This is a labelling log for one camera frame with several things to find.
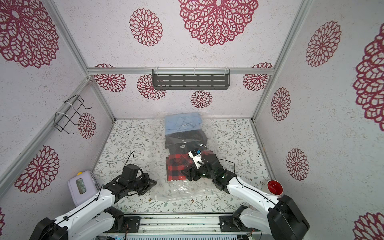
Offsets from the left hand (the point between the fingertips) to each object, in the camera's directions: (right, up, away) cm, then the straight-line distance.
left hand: (158, 182), depth 83 cm
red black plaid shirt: (+9, +9, +11) cm, 17 cm away
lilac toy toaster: (-39, -1, -3) cm, 40 cm away
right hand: (+15, +9, -5) cm, 18 cm away
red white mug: (+64, -2, -2) cm, 64 cm away
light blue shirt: (+9, +36, +34) cm, 50 cm away
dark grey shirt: (+12, +21, +18) cm, 30 cm away
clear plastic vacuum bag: (+25, -4, +1) cm, 25 cm away
